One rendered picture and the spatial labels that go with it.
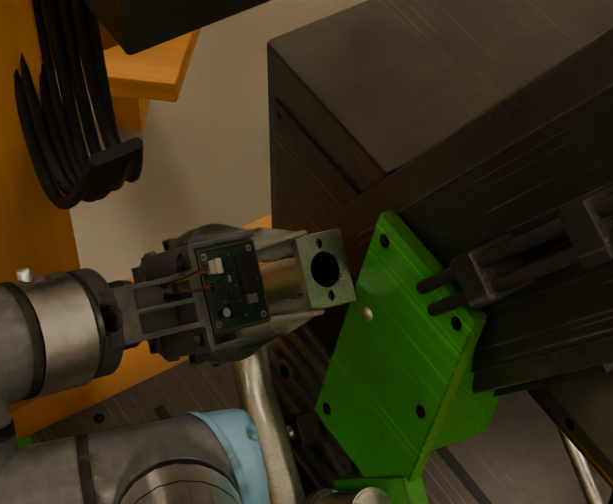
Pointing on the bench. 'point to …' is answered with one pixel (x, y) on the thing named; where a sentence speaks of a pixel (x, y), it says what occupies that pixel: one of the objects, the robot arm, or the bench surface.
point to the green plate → (402, 363)
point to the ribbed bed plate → (283, 377)
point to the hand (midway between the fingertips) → (305, 273)
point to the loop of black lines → (66, 142)
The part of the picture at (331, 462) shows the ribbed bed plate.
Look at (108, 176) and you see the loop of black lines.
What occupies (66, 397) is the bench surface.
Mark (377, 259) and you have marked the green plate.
